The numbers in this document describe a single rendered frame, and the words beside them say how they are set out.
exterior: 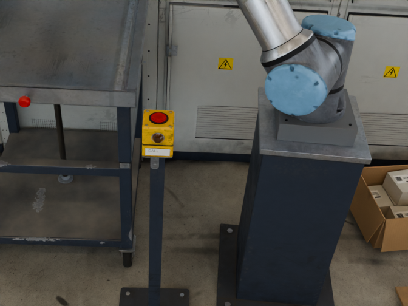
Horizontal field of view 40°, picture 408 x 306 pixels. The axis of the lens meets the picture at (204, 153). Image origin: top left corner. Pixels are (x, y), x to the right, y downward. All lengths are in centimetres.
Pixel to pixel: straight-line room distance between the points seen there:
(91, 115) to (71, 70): 84
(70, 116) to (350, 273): 136
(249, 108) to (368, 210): 66
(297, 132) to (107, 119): 114
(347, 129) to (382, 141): 110
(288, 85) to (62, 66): 70
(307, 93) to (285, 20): 18
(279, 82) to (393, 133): 139
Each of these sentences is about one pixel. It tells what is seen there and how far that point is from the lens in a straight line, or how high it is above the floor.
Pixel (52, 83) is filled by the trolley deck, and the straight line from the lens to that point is 168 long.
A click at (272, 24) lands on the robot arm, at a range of 140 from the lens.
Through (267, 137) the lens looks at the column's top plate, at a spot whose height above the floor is 75.
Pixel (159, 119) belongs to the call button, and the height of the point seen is 91.
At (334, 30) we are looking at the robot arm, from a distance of 155.
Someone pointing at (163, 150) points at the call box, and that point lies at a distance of 146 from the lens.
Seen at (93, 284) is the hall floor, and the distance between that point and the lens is 221.
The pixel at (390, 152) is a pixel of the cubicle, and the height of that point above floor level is 11.
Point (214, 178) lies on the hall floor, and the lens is 260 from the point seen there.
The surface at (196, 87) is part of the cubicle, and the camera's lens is 241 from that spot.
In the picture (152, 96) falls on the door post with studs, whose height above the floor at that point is 36.
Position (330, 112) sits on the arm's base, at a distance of 165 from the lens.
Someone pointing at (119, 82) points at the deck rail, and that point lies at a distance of 166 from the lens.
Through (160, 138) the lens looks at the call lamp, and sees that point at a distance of 142.
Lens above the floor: 177
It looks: 40 degrees down
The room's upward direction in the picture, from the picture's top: 5 degrees clockwise
